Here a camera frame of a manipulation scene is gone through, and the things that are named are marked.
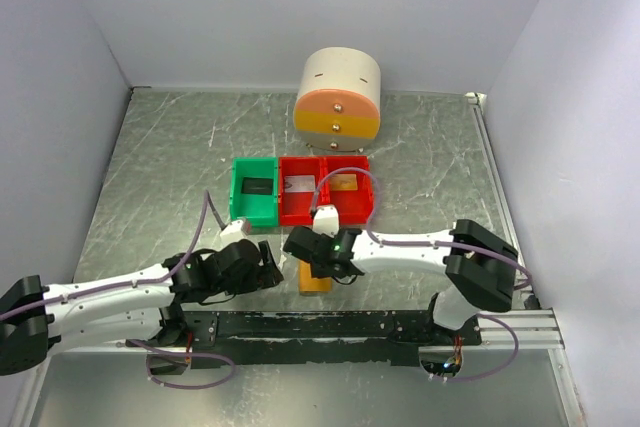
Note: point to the gold VIP card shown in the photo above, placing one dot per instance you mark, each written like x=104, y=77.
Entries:
x=343, y=182

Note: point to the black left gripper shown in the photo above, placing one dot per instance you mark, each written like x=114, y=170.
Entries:
x=257, y=278

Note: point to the black card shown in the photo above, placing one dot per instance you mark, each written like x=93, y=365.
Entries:
x=257, y=186

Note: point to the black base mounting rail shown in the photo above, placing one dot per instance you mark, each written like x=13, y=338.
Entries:
x=397, y=337

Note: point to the tan leather card holder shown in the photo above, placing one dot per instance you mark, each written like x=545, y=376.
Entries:
x=309, y=285

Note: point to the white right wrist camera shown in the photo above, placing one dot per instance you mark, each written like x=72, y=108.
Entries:
x=326, y=220

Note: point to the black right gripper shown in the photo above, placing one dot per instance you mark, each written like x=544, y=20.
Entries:
x=317, y=272

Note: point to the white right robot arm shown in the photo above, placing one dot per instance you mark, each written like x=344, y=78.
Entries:
x=479, y=265

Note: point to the green plastic bin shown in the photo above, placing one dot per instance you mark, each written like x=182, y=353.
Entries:
x=260, y=210

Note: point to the red bin with silver card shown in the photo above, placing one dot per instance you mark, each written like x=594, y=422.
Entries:
x=294, y=208

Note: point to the aluminium frame rail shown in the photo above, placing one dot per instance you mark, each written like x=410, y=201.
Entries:
x=535, y=328

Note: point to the round three-drawer mini cabinet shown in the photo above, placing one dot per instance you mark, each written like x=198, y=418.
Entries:
x=338, y=102

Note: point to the red bin with gold card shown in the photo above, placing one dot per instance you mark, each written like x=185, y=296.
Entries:
x=350, y=191

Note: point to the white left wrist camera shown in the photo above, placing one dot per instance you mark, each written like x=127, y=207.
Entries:
x=236, y=230

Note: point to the silver VIP card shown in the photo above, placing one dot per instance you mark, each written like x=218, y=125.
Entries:
x=299, y=184

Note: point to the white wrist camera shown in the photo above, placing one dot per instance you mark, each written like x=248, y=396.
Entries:
x=236, y=230
x=326, y=220

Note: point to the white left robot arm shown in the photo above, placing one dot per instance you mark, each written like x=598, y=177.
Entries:
x=39, y=321

